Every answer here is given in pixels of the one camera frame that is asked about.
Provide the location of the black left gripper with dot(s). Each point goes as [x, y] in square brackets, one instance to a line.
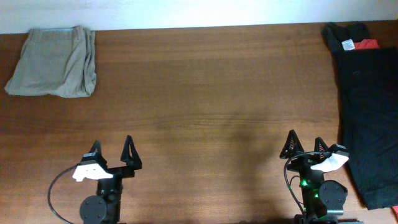
[132, 163]

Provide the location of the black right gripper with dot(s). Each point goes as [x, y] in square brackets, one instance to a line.
[305, 161]

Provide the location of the khaki shorts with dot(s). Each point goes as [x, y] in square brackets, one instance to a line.
[58, 62]

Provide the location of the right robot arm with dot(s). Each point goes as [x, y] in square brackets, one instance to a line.
[322, 200]

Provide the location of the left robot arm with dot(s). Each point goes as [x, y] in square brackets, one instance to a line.
[105, 205]

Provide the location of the black garment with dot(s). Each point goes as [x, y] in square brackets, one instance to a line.
[367, 83]

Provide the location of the white clothing label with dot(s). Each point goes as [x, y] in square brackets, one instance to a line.
[348, 45]

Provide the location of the red garment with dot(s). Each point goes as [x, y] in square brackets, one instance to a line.
[366, 44]

